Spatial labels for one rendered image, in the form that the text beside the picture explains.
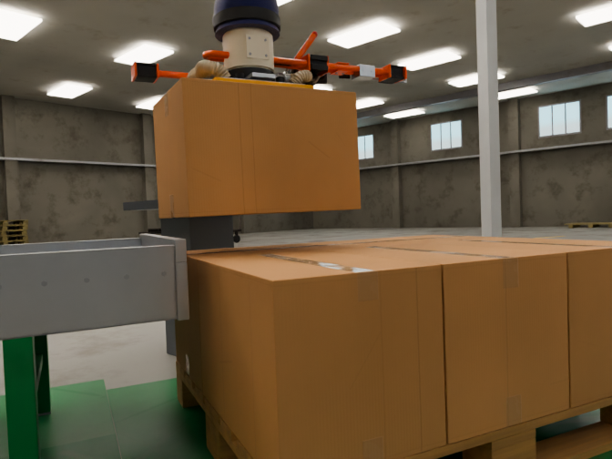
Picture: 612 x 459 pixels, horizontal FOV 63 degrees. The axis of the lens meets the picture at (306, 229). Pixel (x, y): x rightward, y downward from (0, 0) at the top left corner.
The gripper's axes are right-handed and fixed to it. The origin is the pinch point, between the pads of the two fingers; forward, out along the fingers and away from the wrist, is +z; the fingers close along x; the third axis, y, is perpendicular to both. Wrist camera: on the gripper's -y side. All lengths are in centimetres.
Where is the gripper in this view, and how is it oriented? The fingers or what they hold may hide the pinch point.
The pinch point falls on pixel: (319, 66)
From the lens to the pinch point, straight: 192.5
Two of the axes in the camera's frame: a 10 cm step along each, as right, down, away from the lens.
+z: 4.2, 0.2, -9.1
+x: -0.4, -10.0, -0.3
